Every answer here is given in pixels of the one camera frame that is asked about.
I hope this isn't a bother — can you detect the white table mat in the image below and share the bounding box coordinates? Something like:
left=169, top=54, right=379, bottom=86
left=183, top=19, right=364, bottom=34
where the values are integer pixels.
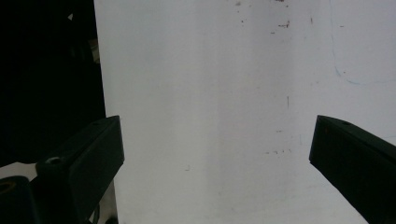
left=92, top=0, right=396, bottom=224

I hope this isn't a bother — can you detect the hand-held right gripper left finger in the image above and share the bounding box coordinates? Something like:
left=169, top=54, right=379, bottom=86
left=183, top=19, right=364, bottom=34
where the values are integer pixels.
left=35, top=115, right=126, bottom=224

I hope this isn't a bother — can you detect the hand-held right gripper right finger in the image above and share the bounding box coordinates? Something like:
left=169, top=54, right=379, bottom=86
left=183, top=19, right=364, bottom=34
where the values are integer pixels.
left=308, top=114, right=396, bottom=224

